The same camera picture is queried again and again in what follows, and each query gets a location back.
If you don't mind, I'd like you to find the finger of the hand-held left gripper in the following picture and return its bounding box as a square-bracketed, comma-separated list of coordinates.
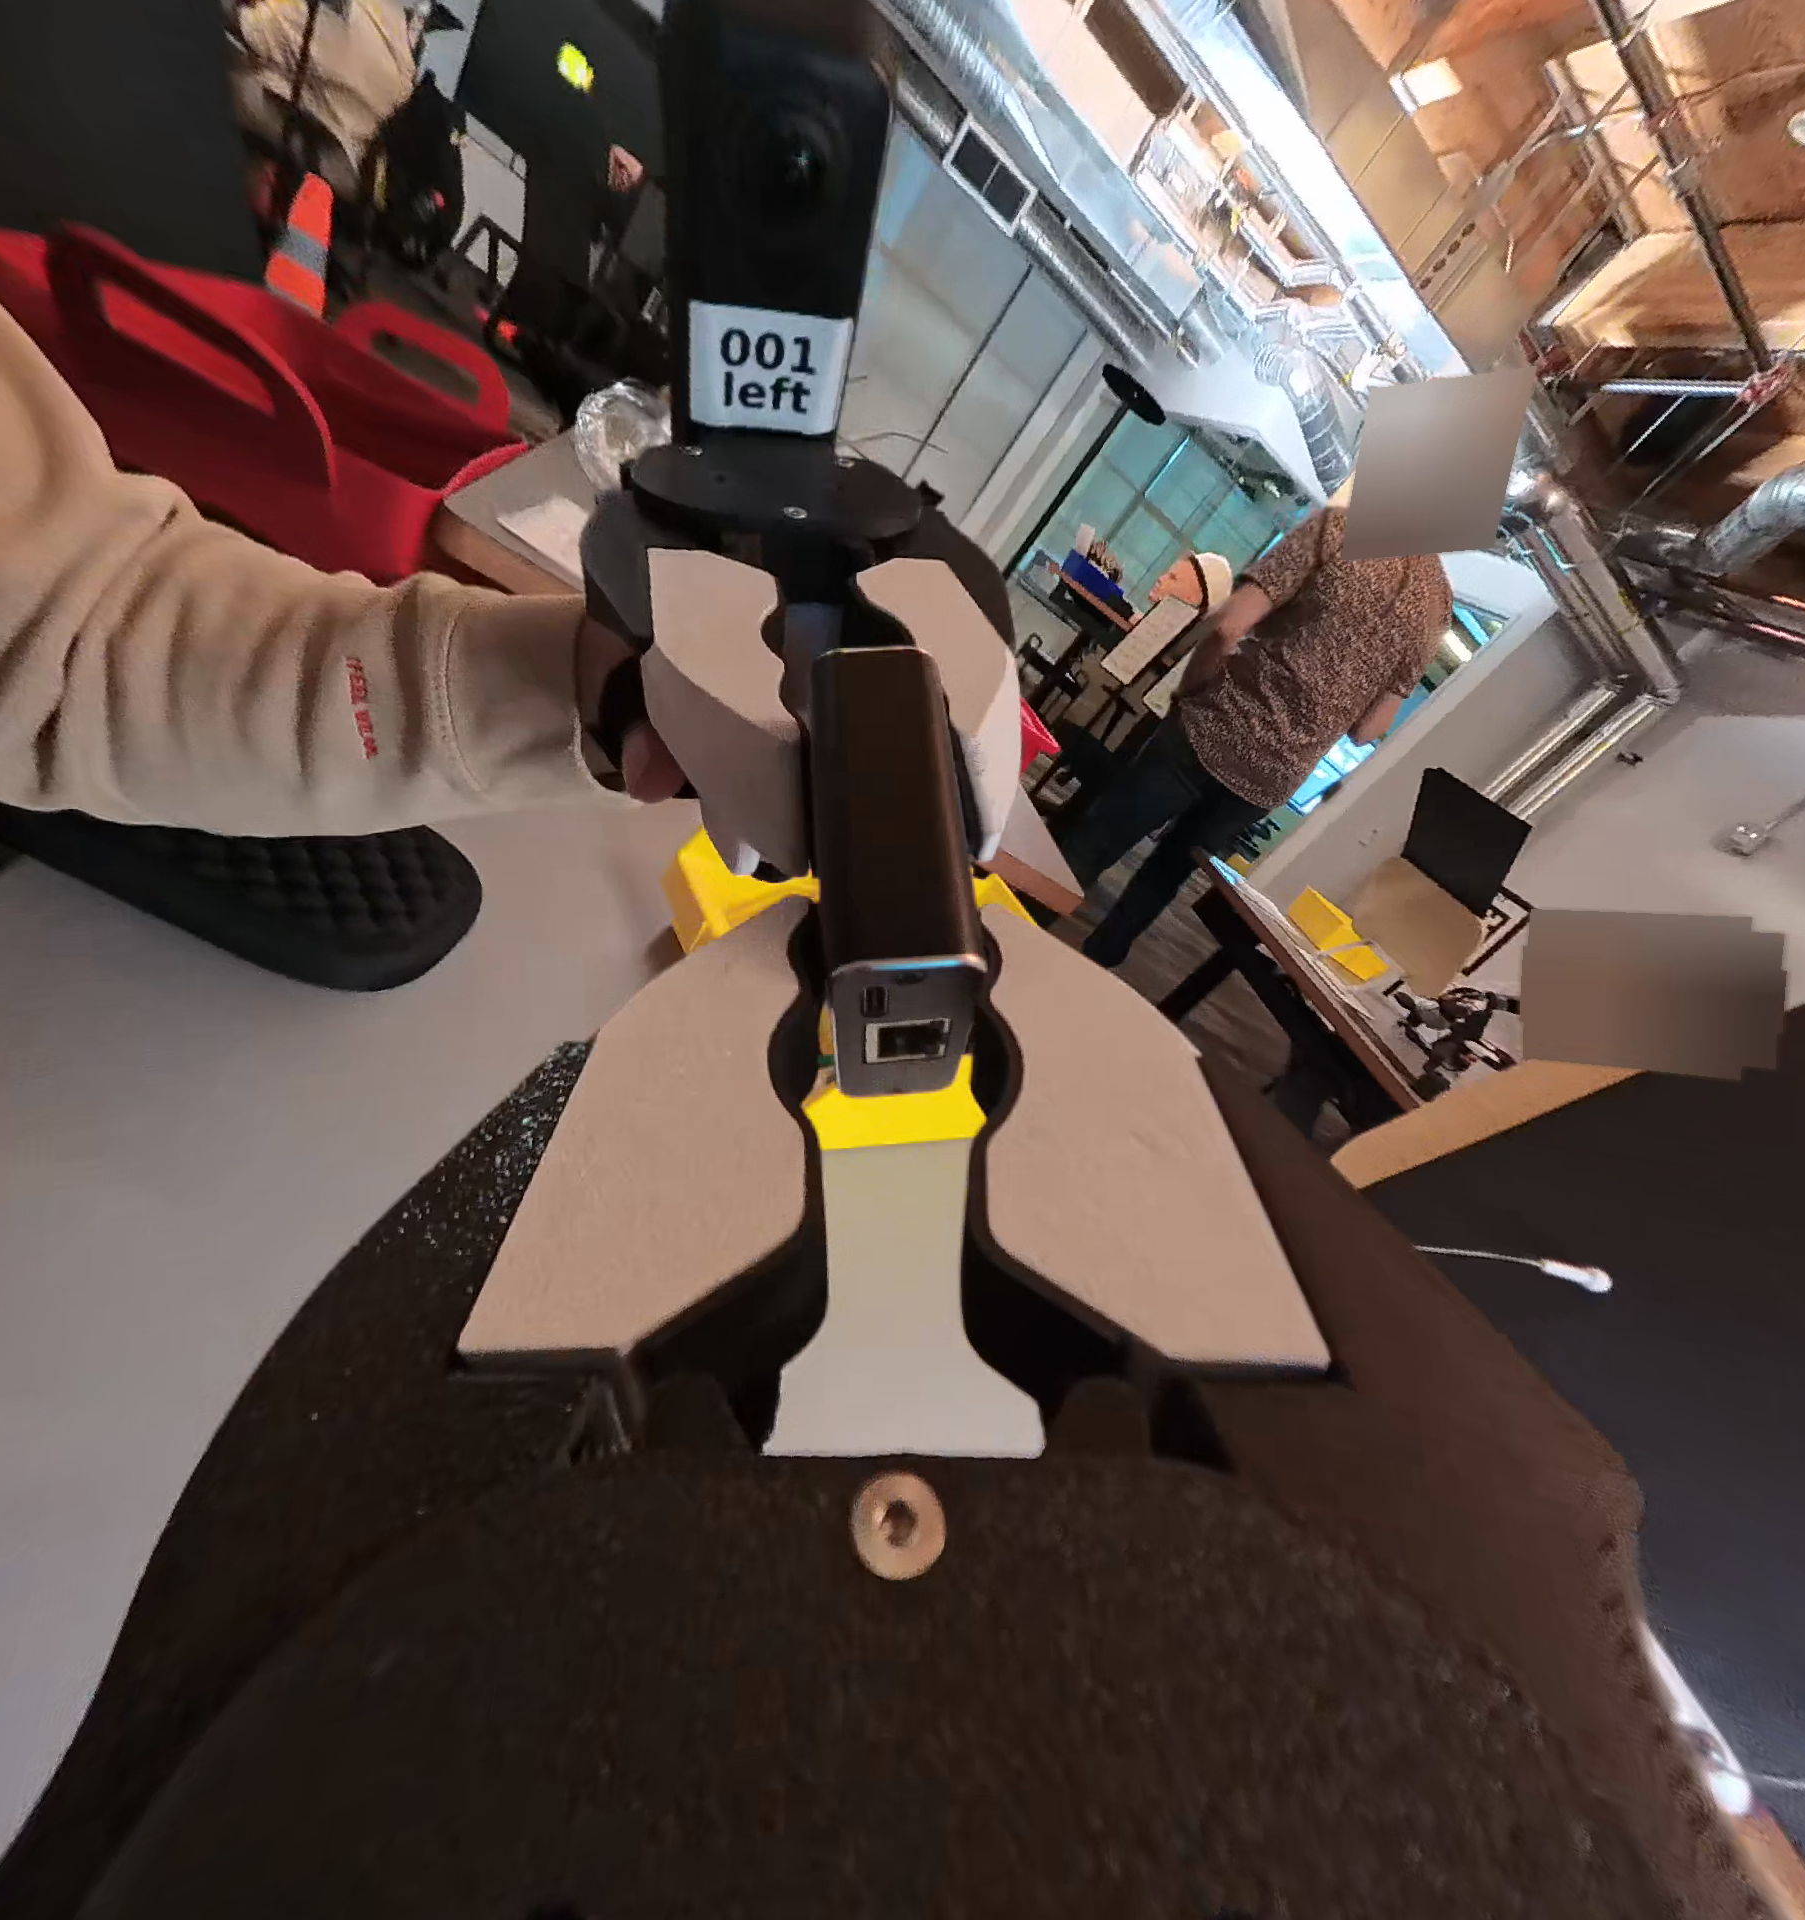
[842, 552, 1019, 740]
[640, 546, 814, 882]

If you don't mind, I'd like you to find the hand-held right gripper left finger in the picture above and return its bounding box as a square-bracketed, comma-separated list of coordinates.
[455, 917, 832, 1372]

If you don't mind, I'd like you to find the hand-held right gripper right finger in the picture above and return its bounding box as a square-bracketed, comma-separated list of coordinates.
[964, 917, 1335, 1376]

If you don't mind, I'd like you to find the black ethernet adapter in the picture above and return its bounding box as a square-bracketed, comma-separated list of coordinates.
[807, 648, 991, 1108]

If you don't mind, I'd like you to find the yellow plastic bin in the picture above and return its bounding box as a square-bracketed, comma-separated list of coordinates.
[660, 828, 1036, 1154]

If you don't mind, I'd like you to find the person's left forearm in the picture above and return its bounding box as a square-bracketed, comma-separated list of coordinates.
[0, 248, 612, 838]

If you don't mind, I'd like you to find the person's left hand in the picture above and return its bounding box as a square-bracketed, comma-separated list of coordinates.
[571, 611, 696, 805]

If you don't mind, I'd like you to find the white air vent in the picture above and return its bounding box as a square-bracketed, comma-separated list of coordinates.
[944, 122, 1039, 231]

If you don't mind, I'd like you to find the dark-legged work table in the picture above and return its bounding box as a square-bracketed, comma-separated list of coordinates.
[1161, 858, 1521, 1120]

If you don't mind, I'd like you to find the clear plastic bag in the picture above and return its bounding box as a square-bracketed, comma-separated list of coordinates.
[571, 382, 673, 494]

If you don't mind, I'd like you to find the black floor lamp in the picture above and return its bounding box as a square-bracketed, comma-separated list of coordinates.
[1004, 364, 1164, 575]

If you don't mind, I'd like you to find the small yellow bin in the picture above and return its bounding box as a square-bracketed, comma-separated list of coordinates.
[1280, 887, 1393, 987]

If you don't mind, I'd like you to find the white and black equipment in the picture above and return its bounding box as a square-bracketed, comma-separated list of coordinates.
[1387, 983, 1521, 1101]

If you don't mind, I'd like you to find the black and tan reflector panel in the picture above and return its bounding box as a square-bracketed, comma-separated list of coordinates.
[1349, 766, 1536, 994]

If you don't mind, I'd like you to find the orange traffic cone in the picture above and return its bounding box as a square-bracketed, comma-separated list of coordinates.
[262, 171, 338, 321]

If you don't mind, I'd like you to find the black textured pad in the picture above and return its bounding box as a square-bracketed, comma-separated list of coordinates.
[0, 779, 484, 994]

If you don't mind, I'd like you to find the black wood-edged panel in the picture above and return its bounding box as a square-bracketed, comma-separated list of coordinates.
[1329, 979, 1805, 1885]

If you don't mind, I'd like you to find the red tote basket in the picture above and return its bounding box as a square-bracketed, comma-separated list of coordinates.
[0, 222, 533, 584]

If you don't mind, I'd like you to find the silver ventilation duct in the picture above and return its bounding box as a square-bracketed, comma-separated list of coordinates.
[1498, 456, 1805, 707]
[871, 0, 1360, 499]

